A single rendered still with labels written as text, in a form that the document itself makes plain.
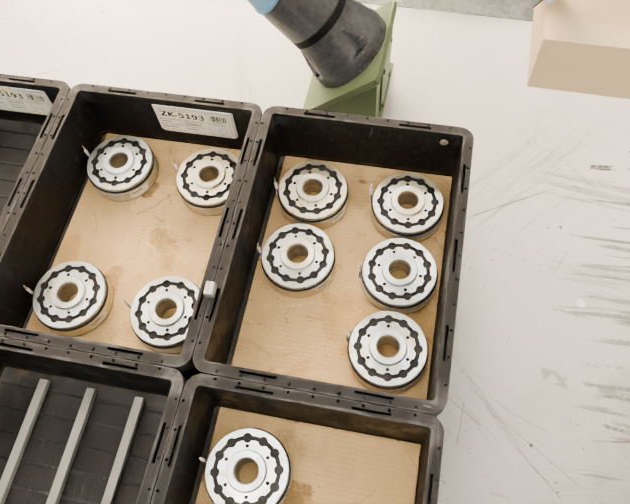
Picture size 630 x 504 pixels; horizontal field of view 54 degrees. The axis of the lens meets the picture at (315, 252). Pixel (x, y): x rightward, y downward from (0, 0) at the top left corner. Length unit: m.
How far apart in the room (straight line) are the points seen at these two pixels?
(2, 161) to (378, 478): 0.76
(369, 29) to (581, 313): 0.57
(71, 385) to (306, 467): 0.33
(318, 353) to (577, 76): 0.46
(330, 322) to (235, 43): 0.69
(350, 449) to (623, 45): 0.56
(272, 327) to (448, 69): 0.66
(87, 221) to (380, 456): 0.55
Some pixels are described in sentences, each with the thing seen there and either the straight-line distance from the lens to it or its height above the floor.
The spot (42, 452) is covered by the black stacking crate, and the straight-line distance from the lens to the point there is 0.91.
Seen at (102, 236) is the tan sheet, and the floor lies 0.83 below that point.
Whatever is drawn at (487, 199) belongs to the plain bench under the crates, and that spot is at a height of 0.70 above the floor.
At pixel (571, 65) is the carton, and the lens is 0.78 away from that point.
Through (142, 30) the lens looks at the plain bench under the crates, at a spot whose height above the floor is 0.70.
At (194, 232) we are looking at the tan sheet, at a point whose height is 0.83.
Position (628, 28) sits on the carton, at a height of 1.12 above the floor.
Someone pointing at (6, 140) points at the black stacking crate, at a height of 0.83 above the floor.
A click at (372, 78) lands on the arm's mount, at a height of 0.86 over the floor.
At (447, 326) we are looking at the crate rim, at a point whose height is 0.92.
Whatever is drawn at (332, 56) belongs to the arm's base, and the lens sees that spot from 1.07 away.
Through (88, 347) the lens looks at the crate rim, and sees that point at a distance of 0.80.
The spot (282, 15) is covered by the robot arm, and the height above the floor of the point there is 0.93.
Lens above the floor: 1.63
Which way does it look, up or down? 63 degrees down
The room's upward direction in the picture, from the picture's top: 8 degrees counter-clockwise
